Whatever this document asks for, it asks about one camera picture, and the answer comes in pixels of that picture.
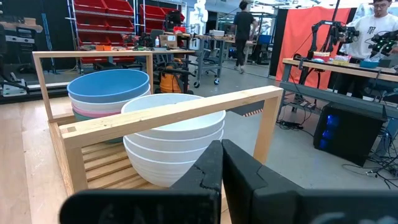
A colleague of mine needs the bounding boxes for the wooden workshop table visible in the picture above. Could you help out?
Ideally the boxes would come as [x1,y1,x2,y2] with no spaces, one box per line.
[281,57,398,106]

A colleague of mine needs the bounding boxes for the wooden slatted shelf rack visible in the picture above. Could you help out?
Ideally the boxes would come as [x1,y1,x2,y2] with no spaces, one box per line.
[32,50,284,197]

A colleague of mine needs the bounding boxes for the black computer tower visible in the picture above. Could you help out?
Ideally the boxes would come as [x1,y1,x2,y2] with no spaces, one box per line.
[312,101,389,168]

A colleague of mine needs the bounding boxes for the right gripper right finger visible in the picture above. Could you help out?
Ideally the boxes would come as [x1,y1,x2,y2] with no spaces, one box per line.
[221,138,398,224]

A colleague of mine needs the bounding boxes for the red backdrop cloth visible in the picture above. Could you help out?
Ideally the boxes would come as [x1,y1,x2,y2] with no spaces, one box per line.
[275,6,352,90]

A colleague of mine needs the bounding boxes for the green bowl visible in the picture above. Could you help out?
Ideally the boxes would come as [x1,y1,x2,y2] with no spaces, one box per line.
[73,110,125,144]

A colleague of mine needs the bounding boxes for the orange shop vacuum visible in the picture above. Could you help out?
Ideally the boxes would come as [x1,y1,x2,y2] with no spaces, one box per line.
[159,63,191,95]

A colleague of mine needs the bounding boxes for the blue bowl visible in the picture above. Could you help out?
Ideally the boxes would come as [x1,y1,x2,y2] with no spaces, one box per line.
[67,68,151,105]

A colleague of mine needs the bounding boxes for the black floor mat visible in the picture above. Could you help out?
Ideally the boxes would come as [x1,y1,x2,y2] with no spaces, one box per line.
[242,108,266,118]

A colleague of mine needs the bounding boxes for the cardboard box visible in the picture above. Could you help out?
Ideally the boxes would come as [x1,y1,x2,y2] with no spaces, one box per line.
[159,33,178,49]

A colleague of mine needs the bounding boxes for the person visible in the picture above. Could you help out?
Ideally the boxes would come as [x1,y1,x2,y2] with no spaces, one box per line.
[338,0,398,60]
[232,0,258,75]

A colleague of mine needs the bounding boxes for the black power strip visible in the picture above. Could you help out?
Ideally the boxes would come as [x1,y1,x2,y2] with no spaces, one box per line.
[278,119,305,130]

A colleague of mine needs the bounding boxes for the red bin shelving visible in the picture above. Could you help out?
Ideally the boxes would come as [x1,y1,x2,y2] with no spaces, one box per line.
[67,0,187,65]

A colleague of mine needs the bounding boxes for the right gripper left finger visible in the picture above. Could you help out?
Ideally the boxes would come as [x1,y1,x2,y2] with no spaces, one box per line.
[58,139,223,224]

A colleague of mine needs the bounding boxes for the grey wheeled workbench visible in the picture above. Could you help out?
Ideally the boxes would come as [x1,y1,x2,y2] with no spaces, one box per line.
[189,30,233,88]

